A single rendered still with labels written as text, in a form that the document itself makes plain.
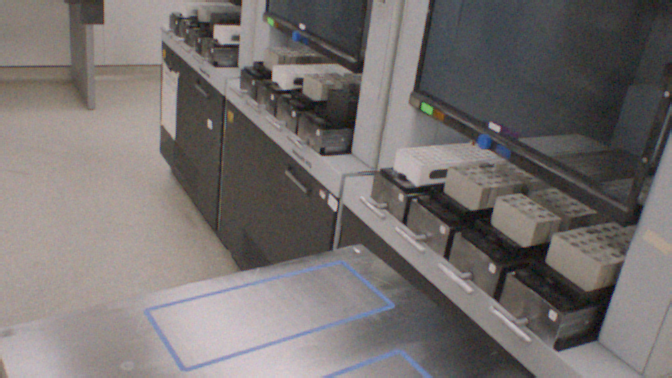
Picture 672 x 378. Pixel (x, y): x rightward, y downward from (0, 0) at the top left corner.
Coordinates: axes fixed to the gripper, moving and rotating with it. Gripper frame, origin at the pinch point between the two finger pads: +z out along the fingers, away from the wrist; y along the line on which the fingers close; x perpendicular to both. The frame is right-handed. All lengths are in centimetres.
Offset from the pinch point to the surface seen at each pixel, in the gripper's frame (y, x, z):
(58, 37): -360, 43, 92
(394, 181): -9, 67, 39
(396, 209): -6, 66, 44
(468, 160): -5, 84, 33
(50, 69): -359, 37, 113
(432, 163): -6, 74, 34
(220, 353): 35, 10, 38
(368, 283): 26, 38, 38
